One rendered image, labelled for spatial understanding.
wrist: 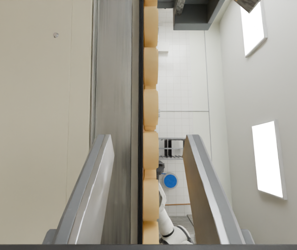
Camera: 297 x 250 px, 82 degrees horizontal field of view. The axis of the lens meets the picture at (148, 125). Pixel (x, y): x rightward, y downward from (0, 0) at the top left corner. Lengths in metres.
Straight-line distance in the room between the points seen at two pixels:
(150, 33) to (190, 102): 4.64
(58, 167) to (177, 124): 4.47
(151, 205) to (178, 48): 5.35
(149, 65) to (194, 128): 4.54
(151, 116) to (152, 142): 0.03
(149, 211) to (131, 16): 0.25
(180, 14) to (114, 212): 0.78
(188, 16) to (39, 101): 0.74
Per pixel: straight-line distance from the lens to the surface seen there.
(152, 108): 0.21
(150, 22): 0.25
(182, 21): 0.86
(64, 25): 0.28
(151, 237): 0.23
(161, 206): 0.88
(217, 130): 4.92
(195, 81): 5.11
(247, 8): 0.91
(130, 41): 0.26
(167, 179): 4.46
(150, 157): 0.20
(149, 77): 0.23
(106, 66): 0.25
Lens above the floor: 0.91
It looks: level
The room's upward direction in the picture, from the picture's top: 90 degrees clockwise
